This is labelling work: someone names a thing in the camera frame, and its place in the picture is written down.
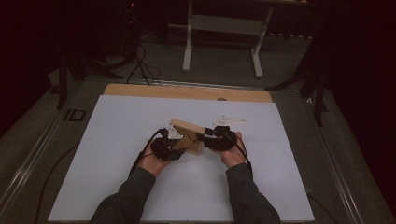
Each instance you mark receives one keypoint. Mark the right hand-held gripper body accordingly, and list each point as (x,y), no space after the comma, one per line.
(221,143)

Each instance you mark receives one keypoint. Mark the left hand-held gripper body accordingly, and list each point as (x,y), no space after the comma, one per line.
(165,151)

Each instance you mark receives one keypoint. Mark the small wooden box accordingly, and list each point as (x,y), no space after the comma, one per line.
(188,127)

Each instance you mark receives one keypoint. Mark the person's left hand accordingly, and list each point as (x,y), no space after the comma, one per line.
(152,165)

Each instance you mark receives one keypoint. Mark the person's right hand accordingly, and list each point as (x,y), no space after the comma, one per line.
(232,158)

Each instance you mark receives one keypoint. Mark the round table grommet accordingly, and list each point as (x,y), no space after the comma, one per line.
(222,99)

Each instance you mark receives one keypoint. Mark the white table sheet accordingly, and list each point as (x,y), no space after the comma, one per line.
(186,193)

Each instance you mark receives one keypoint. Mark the black floor socket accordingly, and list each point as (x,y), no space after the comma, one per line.
(67,115)

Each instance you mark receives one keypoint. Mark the black metal stand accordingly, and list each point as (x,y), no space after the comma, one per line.
(62,87)
(319,102)

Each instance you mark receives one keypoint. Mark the metal floor rail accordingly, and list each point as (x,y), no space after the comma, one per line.
(186,84)
(31,161)
(339,174)

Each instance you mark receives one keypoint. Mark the white metal table frame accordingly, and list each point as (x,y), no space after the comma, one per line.
(186,46)

